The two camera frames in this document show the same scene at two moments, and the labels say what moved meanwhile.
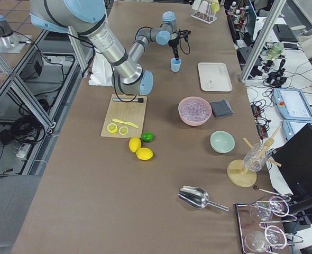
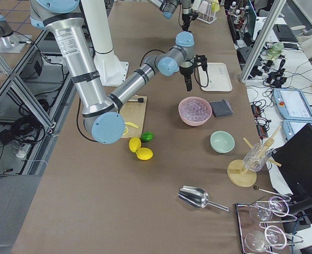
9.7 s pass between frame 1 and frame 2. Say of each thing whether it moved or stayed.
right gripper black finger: moved
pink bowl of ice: stayed
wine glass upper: stayed
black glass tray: stayed
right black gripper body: moved
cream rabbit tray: stayed
